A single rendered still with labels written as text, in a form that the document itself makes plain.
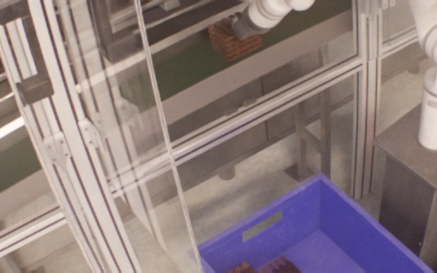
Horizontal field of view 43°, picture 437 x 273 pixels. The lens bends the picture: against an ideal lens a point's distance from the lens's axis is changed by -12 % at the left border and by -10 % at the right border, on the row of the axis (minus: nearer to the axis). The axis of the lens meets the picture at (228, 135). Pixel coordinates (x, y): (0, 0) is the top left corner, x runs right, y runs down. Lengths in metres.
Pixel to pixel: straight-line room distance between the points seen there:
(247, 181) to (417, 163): 0.88
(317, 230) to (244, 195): 0.48
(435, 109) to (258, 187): 0.94
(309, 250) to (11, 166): 0.83
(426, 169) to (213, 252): 0.55
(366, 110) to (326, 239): 0.40
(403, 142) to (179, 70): 0.59
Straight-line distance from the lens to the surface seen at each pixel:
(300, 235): 1.67
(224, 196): 2.13
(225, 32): 1.51
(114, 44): 0.75
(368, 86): 1.76
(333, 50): 2.09
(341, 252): 1.66
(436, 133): 1.43
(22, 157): 1.47
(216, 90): 1.50
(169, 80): 1.51
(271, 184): 2.14
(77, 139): 1.28
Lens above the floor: 1.56
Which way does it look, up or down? 42 degrees down
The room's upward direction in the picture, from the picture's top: 9 degrees counter-clockwise
